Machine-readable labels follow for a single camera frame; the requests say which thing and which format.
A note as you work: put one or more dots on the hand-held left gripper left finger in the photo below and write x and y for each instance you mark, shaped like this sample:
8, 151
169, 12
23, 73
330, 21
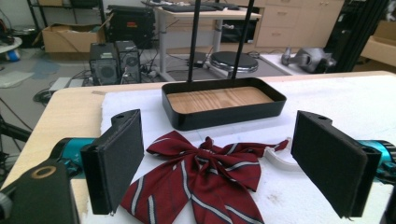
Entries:
121, 161

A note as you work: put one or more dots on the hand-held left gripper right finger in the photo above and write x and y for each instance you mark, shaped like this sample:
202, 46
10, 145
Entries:
327, 161

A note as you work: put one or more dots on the red striped bow tie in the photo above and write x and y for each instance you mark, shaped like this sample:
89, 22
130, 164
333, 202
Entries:
202, 177

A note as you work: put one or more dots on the black tray with wooden bottom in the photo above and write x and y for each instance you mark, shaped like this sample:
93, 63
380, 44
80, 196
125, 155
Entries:
224, 116

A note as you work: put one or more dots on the white cloth mat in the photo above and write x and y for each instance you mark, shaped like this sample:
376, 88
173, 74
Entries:
330, 99

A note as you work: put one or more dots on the silver flat device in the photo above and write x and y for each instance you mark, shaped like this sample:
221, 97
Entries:
62, 83

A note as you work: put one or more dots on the grey plastic device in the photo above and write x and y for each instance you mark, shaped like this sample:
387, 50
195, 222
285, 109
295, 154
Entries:
311, 59

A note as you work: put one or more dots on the large cardboard box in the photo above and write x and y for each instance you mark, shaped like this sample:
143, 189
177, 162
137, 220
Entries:
381, 46

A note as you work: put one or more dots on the open cardboard box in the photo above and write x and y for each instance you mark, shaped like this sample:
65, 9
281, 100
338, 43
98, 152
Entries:
71, 40

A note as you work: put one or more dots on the black equipment case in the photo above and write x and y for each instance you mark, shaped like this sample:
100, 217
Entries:
130, 26

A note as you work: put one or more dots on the black stand pole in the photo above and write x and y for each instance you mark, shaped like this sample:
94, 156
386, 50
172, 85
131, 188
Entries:
242, 40
193, 46

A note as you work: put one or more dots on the round black stool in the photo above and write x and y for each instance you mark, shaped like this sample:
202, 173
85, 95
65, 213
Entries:
232, 60

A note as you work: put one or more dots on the light wooden cabinet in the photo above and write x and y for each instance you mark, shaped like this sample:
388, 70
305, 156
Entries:
292, 25

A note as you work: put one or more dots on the black shelf rack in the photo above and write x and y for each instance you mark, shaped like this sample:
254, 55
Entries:
101, 12

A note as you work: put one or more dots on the blue tape roll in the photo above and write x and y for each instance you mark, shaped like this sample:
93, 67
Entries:
13, 55

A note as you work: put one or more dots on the round white table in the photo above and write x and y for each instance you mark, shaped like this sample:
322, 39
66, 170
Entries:
9, 45

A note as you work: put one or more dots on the black keyboard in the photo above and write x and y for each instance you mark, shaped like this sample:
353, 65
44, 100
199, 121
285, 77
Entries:
183, 8

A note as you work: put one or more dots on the white-legged wooden desk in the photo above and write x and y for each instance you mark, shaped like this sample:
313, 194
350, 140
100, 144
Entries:
214, 14

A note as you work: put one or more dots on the black metal frame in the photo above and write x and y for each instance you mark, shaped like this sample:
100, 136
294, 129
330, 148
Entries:
358, 34

